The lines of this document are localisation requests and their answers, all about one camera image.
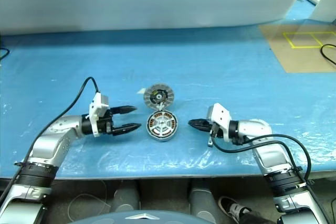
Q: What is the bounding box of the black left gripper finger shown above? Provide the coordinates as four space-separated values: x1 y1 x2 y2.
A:
112 122 142 135
109 105 139 115

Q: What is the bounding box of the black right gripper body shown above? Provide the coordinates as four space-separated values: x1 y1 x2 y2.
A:
206 121 219 148

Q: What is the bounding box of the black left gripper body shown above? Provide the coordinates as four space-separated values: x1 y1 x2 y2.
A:
97 110 116 136

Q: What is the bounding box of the motor housing with copper windings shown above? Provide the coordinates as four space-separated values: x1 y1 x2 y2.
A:
144 111 180 141

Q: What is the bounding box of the round silver motor lid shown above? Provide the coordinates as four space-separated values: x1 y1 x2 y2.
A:
143 83 175 110

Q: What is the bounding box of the blue plastic table cover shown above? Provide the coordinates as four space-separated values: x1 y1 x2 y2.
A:
0 0 336 180

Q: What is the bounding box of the dark rounded grey shape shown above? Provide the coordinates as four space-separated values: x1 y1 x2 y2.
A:
188 183 219 214
113 186 142 213

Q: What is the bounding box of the black and white sneaker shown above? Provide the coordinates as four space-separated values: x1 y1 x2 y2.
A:
218 195 253 220

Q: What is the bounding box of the grey robot torso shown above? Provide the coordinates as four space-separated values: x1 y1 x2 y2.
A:
67 209 229 224

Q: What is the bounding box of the dark trouser leg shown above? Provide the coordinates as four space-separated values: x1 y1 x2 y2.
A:
239 208 280 224

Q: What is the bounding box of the brown cardboard sheet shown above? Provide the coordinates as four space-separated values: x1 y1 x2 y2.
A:
258 23 336 73

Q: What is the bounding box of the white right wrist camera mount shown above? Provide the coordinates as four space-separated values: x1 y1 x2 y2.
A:
206 102 232 141

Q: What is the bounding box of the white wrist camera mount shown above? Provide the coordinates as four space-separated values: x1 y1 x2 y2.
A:
206 102 232 141
88 92 110 138

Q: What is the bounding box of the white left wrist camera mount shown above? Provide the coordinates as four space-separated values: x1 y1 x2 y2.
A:
88 92 110 138

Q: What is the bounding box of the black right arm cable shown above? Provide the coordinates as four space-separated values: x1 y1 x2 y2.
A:
212 129 332 224

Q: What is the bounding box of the thin white wire loop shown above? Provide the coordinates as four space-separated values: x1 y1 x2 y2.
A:
67 180 112 220

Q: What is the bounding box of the thin black cable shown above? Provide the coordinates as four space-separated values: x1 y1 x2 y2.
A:
0 47 11 61

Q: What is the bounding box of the black cable loop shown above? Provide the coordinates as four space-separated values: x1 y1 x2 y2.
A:
320 44 336 67

